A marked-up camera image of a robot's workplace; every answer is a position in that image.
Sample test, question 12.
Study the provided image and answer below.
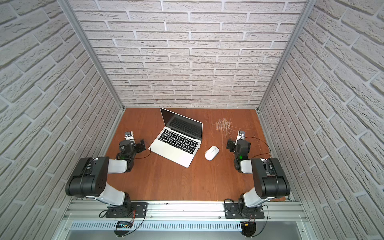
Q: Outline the white wireless mouse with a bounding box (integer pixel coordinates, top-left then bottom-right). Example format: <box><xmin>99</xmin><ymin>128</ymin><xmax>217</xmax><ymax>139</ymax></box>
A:
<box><xmin>205</xmin><ymin>146</ymin><xmax>220</xmax><ymax>161</ymax></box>

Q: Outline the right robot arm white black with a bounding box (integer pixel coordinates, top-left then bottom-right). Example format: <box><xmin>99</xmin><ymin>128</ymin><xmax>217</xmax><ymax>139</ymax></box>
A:
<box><xmin>227</xmin><ymin>139</ymin><xmax>291</xmax><ymax>214</ymax></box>

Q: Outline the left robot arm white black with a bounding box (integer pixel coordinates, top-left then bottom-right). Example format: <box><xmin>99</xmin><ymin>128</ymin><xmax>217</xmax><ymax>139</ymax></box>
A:
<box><xmin>65</xmin><ymin>137</ymin><xmax>146</xmax><ymax>213</ymax></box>

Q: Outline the silver open laptop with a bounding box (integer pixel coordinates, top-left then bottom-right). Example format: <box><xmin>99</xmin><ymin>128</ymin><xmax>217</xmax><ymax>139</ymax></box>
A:
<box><xmin>150</xmin><ymin>108</ymin><xmax>203</xmax><ymax>168</ymax></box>

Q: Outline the green circuit board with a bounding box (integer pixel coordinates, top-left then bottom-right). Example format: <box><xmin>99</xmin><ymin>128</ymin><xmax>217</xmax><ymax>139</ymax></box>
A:
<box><xmin>116</xmin><ymin>221</ymin><xmax>133</xmax><ymax>230</ymax></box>

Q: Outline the black round connector board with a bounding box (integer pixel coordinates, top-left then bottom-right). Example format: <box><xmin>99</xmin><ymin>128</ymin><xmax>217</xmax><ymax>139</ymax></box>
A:
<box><xmin>241</xmin><ymin>222</ymin><xmax>257</xmax><ymax>238</ymax></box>

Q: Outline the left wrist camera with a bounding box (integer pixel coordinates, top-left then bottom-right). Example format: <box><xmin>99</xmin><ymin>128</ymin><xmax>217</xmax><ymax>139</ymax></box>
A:
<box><xmin>125</xmin><ymin>131</ymin><xmax>134</xmax><ymax>141</ymax></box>

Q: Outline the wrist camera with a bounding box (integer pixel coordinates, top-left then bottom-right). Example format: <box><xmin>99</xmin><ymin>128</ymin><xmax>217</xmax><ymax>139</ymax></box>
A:
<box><xmin>237</xmin><ymin>131</ymin><xmax>245</xmax><ymax>141</ymax></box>
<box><xmin>125</xmin><ymin>131</ymin><xmax>134</xmax><ymax>141</ymax></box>

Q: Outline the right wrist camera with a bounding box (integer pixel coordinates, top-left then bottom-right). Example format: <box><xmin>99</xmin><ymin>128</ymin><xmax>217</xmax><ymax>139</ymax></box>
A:
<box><xmin>237</xmin><ymin>131</ymin><xmax>245</xmax><ymax>141</ymax></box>

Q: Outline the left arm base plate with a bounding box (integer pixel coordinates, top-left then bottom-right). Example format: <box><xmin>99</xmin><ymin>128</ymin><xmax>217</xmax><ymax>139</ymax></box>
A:
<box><xmin>104</xmin><ymin>202</ymin><xmax>148</xmax><ymax>219</ymax></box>

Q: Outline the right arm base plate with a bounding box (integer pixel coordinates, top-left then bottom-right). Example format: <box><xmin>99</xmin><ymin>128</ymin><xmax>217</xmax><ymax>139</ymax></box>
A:
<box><xmin>224</xmin><ymin>202</ymin><xmax>265</xmax><ymax>220</ymax></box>

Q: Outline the aluminium front rail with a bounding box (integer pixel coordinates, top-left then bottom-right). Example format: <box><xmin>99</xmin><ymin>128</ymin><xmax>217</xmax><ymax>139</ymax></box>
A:
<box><xmin>63</xmin><ymin>200</ymin><xmax>309</xmax><ymax>223</ymax></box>

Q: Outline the left aluminium corner post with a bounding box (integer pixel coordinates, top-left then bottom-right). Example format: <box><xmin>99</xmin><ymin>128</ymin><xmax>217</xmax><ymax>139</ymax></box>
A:
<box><xmin>58</xmin><ymin>0</ymin><xmax>125</xmax><ymax>112</ymax></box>

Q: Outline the aluminium corner post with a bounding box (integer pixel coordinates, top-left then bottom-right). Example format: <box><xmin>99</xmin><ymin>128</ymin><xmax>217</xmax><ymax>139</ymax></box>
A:
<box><xmin>257</xmin><ymin>0</ymin><xmax>317</xmax><ymax>114</ymax></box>
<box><xmin>58</xmin><ymin>0</ymin><xmax>125</xmax><ymax>112</ymax></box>

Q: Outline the right aluminium corner post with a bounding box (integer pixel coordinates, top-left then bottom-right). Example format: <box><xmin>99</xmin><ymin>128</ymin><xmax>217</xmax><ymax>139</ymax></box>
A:
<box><xmin>257</xmin><ymin>0</ymin><xmax>317</xmax><ymax>114</ymax></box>

